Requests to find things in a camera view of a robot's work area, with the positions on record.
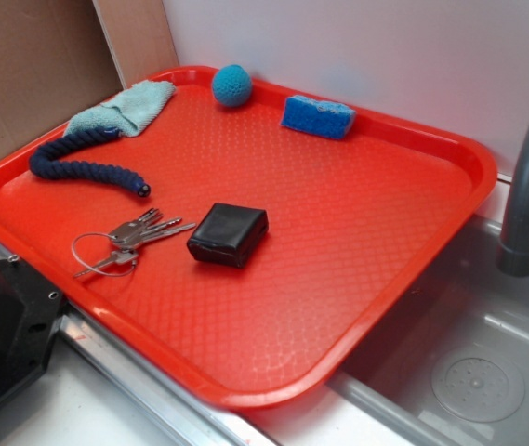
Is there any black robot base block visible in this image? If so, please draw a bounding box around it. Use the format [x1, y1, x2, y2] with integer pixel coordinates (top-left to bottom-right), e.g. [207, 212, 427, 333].
[0, 259, 65, 406]

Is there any red plastic tray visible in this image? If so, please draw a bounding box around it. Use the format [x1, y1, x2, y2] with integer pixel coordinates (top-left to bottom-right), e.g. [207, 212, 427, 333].
[0, 67, 497, 410]

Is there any black leather wallet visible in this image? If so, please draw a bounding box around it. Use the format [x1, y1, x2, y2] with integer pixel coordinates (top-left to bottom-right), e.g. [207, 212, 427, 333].
[187, 203, 269, 269]

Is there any blue sponge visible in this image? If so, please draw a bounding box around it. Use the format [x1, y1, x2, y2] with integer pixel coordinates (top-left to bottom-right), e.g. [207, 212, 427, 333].
[281, 95, 356, 139]

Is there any silver key bunch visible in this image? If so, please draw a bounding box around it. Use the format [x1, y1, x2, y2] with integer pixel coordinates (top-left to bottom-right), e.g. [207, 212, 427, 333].
[71, 208, 197, 279]

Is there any teal crocheted ball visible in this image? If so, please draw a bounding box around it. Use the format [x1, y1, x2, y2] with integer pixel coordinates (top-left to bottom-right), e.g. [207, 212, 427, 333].
[211, 64, 253, 108]

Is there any light teal microfiber cloth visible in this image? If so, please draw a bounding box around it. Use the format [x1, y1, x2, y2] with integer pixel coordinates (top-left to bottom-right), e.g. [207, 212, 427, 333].
[64, 80, 176, 138]

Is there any grey plastic sink basin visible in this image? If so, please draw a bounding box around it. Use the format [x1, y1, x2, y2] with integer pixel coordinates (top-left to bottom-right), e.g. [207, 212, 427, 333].
[330, 217, 529, 445]

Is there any round sink drain cover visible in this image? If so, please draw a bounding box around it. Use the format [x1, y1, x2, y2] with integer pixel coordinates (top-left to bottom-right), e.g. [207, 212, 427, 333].
[430, 347, 525, 423]

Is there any brown cardboard panel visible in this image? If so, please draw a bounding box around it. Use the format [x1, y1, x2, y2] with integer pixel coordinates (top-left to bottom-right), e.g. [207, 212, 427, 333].
[0, 1, 178, 160]

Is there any wire key ring loop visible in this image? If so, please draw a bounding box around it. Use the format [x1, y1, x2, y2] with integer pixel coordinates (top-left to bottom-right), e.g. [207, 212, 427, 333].
[72, 231, 139, 278]

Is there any dark blue twisted rope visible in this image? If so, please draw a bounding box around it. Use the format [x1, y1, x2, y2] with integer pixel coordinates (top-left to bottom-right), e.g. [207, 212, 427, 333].
[28, 126, 152, 203]

